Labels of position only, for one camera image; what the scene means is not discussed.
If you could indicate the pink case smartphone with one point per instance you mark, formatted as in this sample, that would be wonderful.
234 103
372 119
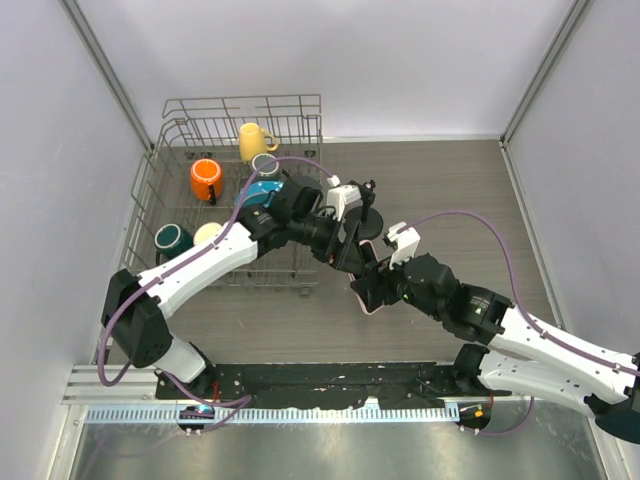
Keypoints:
370 288

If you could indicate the yellow mug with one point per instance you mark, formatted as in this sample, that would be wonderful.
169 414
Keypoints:
254 140

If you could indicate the dark teal mug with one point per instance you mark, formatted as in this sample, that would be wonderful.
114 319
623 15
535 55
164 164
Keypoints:
170 241

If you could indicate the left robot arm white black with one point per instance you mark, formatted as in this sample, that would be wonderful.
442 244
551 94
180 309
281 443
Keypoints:
137 307

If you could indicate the cream mug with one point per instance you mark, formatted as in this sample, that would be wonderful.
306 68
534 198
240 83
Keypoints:
206 233

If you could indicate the grey wire dish rack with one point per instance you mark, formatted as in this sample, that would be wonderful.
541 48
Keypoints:
208 128

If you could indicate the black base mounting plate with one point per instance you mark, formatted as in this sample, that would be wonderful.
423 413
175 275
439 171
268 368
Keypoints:
338 386

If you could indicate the aluminium frame rail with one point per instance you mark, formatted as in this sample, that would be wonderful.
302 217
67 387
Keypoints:
96 52

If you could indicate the white slotted cable duct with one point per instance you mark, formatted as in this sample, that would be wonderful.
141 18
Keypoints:
192 414

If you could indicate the black phone stand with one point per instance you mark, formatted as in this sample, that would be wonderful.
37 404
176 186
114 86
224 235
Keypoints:
368 221

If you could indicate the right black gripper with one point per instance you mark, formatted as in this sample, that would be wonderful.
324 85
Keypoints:
367 285

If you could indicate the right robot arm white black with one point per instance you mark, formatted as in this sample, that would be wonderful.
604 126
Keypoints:
509 349

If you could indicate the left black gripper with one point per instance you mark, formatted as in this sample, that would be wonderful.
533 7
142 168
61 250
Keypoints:
337 251

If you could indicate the orange mug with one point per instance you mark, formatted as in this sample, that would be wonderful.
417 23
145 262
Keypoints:
207 180

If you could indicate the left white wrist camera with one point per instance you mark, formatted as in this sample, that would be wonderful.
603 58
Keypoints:
340 196

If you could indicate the grey mug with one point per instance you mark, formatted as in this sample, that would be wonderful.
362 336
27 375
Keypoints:
265 166

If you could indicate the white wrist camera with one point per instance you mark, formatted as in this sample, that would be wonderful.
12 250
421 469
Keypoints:
340 196
403 240

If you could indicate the blue ceramic plate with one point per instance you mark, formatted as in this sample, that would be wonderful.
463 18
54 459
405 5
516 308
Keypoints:
258 193

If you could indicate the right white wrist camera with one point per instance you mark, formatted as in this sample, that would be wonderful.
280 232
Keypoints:
403 240

